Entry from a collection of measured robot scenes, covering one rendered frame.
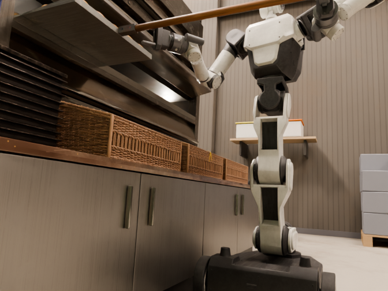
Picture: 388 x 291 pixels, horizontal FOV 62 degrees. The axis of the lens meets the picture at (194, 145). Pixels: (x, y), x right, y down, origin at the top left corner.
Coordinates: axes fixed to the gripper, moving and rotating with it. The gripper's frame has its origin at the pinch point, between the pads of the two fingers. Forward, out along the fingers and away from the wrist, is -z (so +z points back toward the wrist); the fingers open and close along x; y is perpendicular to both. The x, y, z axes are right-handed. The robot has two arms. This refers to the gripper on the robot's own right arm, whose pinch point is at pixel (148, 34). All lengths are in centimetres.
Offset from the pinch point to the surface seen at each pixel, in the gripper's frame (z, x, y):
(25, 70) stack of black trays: -48, -39, 33
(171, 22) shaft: 2.9, -0.7, 17.5
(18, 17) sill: -52, -3, -13
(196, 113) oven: 95, 2, -115
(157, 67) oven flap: 36, 17, -73
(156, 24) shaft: -1.5, -0.5, 11.5
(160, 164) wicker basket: 7, -59, 7
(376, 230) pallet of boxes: 321, -101, -83
